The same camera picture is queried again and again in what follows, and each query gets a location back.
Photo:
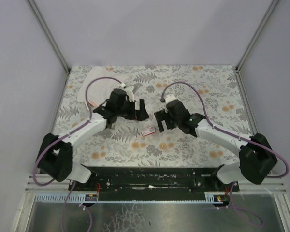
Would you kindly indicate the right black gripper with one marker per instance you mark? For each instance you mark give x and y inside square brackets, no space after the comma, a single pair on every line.
[164,118]

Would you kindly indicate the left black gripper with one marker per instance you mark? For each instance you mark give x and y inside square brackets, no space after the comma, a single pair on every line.
[136,109]

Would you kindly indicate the red staple box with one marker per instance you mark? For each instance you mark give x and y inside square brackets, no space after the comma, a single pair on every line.
[148,131]

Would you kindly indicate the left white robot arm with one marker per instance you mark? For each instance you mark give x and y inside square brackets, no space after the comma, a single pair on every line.
[56,152]

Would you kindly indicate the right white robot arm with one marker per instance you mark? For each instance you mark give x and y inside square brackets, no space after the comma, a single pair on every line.
[254,152]

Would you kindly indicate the white cloth towel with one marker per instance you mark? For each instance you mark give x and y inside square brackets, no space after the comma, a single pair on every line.
[100,90]

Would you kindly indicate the floral patterned table mat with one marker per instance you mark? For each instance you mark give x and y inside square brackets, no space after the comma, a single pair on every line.
[211,89]

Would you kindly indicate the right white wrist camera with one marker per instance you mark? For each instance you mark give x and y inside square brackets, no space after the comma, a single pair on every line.
[168,98]

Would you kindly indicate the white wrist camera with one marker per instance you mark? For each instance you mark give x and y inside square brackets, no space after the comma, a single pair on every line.
[168,98]
[129,91]

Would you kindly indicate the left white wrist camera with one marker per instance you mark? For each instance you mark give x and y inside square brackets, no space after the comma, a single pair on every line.
[129,91]

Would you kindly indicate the white slotted cable duct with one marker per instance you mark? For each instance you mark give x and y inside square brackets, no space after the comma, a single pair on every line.
[125,198]

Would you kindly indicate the right aluminium frame post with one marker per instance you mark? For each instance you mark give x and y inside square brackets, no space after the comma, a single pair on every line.
[257,33]

